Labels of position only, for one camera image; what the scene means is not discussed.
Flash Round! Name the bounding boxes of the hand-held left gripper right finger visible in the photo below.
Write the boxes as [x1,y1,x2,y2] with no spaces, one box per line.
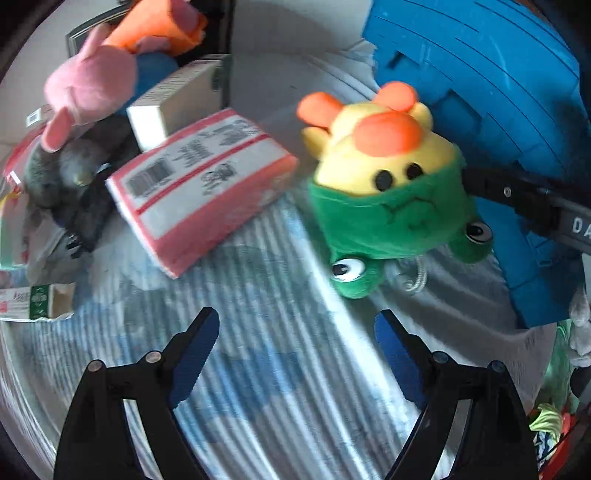
[374,309,539,480]

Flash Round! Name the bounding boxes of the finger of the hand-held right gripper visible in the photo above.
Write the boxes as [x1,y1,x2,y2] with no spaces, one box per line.
[462,167,562,232]

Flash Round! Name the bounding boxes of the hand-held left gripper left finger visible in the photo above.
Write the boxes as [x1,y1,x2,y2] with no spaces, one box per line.
[53,307,221,480]

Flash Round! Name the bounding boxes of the blue plastic crate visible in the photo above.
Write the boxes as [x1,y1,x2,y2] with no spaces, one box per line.
[360,0,585,330]

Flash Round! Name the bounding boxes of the yellow duck plush frog hood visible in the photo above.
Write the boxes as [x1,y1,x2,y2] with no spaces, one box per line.
[298,80,495,301]

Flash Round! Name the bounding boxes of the red and white medicine box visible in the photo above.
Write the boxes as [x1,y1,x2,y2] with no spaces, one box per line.
[105,107,300,278]

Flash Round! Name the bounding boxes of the white and green carton box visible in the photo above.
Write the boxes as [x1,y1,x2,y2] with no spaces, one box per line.
[126,54,234,153]

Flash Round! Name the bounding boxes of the white plush toy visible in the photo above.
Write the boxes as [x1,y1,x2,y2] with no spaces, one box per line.
[569,285,591,370]

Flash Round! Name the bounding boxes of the striped bed sheet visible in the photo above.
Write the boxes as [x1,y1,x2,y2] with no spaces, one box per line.
[0,48,555,480]

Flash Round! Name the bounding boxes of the printed paper sheet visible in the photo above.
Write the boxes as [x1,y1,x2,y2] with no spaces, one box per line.
[507,323,560,409]

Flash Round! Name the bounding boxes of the pile of colourful clothes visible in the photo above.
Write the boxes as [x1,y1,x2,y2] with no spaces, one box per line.
[529,323,583,464]

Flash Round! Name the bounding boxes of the small white green carton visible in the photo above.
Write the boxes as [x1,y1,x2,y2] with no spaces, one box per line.
[0,283,75,322]

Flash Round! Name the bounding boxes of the grey plush toy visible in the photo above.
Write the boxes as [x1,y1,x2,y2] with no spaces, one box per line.
[21,115,139,259]

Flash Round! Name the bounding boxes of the pink pig plush blue dress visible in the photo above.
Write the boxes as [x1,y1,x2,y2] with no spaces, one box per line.
[41,23,185,153]

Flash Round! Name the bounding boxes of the pink pig plush orange dress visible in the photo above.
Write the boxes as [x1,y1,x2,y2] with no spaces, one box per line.
[104,0,208,57]

